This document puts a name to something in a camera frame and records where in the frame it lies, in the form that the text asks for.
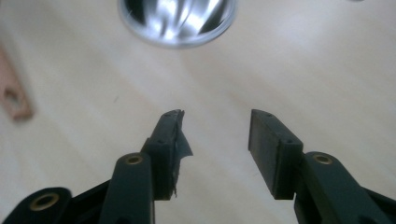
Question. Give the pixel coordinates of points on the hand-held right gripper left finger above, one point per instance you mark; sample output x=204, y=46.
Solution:
x=163, y=149

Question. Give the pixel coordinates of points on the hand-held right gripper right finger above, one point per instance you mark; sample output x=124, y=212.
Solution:
x=280, y=155

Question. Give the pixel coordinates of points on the shiny metal bowl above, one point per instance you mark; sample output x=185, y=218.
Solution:
x=177, y=18

